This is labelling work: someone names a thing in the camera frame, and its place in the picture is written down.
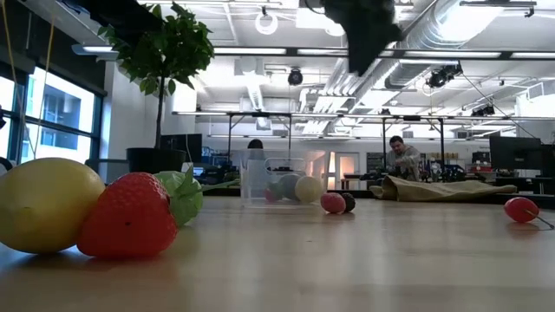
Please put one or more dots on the red cherry with stem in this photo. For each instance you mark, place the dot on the red cherry with stem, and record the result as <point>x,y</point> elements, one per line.
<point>521,209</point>

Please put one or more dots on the blackberry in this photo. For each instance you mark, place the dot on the blackberry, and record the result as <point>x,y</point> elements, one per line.
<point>349,202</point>

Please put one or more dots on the black hanging ceiling speaker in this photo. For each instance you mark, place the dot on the black hanging ceiling speaker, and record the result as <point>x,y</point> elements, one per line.
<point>295,77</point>

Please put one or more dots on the large window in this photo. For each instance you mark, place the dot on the large window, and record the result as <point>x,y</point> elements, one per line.
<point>60,108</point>

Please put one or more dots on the clear plastic tupperware container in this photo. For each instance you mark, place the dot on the clear plastic tupperware container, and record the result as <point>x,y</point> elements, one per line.
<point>256,173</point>

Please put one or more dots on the brown paper bag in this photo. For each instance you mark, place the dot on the brown paper bag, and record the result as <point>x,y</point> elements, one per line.
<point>438,190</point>

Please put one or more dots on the black monitor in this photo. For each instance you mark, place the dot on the black monitor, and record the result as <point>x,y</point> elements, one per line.
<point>186,147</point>
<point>548,161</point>
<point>516,151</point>

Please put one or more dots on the silver ceiling air duct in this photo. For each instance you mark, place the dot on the silver ceiling air duct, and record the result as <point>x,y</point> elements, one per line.
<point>455,26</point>

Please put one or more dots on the artificial green leafy tree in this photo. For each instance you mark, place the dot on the artificial green leafy tree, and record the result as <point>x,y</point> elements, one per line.
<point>160,52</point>

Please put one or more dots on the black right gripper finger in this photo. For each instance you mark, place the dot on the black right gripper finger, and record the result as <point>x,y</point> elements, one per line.
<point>366,52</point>
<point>353,52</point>

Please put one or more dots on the brown kiwi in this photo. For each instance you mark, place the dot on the brown kiwi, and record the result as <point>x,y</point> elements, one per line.
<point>289,185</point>

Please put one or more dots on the small yellow lemon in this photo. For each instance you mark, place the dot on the small yellow lemon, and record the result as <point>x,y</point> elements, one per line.
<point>310,189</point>

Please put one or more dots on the black ceiling spotlight cluster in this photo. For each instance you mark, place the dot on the black ceiling spotlight cluster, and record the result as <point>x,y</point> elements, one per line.
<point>442,76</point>

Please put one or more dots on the large red strawberry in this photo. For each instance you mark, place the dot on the large red strawberry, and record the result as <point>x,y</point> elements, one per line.
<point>130,216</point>

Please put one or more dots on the large yellow lemon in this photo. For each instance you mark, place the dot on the large yellow lemon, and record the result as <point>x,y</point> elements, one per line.
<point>43,206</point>

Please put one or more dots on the black gantry frame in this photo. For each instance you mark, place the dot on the black gantry frame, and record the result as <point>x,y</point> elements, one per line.
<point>412,118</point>
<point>260,114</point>

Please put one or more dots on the person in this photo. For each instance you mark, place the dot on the person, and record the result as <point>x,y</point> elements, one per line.
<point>255,144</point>
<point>403,158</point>

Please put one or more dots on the pink raspberry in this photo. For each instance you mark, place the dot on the pink raspberry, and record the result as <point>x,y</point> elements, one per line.
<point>333,203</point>

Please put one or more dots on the black plant pot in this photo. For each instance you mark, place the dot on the black plant pot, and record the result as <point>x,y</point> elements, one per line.
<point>156,160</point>

